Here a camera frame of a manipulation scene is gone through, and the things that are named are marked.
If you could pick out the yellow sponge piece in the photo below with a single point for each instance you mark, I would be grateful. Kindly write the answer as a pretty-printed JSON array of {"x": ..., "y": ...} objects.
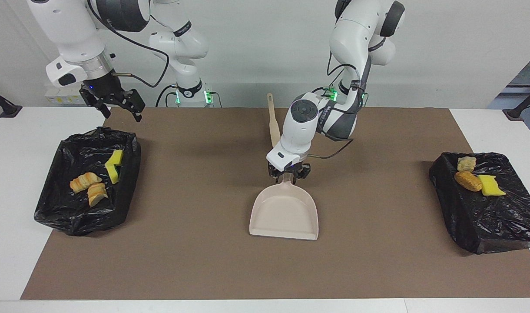
[
  {"x": 116, "y": 157},
  {"x": 491, "y": 185},
  {"x": 113, "y": 174}
]

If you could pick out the black bag lined bin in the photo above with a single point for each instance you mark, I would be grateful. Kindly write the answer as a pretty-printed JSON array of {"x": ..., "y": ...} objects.
[
  {"x": 61, "y": 217},
  {"x": 486, "y": 217}
]

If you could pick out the beige plastic dustpan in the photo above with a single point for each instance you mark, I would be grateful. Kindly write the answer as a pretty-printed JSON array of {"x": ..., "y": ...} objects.
[{"x": 284, "y": 213}]

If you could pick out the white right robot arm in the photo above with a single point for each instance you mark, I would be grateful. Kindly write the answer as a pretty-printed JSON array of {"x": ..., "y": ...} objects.
[{"x": 74, "y": 34}]

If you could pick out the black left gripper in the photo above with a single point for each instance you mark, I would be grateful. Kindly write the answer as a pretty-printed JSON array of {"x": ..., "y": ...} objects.
[{"x": 296, "y": 167}]

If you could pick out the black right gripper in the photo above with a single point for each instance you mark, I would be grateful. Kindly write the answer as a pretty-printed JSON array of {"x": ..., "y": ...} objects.
[{"x": 101, "y": 85}]

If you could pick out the white power strip box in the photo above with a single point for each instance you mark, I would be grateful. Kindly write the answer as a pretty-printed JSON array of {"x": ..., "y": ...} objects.
[{"x": 63, "y": 96}]

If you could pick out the beige hand brush black bristles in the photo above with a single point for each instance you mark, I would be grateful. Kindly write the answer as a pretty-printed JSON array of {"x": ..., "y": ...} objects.
[{"x": 273, "y": 124}]

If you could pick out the black stand foot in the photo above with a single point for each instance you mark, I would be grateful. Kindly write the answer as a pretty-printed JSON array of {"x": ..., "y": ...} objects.
[
  {"x": 8, "y": 111},
  {"x": 515, "y": 114}
]

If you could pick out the orange croissant piece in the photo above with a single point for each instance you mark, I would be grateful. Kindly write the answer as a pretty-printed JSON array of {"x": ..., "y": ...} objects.
[{"x": 84, "y": 181}]

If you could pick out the striped croissant piece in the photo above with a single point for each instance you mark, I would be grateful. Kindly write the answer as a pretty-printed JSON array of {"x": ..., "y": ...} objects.
[{"x": 97, "y": 194}]

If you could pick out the pale bread chunk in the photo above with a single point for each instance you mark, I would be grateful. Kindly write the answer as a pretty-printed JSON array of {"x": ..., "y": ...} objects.
[{"x": 466, "y": 164}]

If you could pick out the brown table mat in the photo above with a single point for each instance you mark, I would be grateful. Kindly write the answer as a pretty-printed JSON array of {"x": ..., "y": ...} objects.
[{"x": 247, "y": 269}]

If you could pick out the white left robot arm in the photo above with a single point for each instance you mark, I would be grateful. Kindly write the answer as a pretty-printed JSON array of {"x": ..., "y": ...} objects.
[{"x": 304, "y": 126}]

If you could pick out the brown bread roll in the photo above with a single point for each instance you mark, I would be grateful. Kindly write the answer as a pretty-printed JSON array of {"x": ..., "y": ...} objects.
[{"x": 468, "y": 181}]

